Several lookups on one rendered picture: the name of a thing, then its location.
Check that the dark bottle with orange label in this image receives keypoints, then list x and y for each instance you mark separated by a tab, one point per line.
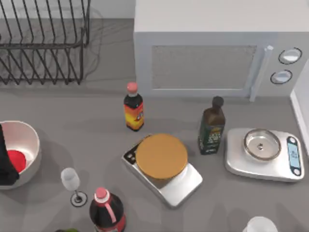
134	113

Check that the silver scale with brown plate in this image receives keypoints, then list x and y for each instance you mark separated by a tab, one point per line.
164	157

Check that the dark green oil bottle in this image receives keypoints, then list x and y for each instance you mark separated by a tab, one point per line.
211	130

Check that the pale microwave oven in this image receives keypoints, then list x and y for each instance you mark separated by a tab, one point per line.
193	29

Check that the clear wine glass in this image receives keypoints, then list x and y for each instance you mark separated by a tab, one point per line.
70	180

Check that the dark soda bottle red label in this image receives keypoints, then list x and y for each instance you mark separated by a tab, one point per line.
106	212

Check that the silver scale with steel bowl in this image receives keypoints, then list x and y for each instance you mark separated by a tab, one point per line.
263	154

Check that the white bowl with red inside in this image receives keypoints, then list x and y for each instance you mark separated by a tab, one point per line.
26	145

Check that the small microwave knob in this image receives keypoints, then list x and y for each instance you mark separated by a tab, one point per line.
281	76

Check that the dark green object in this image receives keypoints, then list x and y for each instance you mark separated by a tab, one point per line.
66	230

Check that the large microwave knob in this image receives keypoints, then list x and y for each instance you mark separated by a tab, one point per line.
290	55

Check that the white cup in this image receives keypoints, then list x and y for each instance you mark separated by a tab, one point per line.
260	224

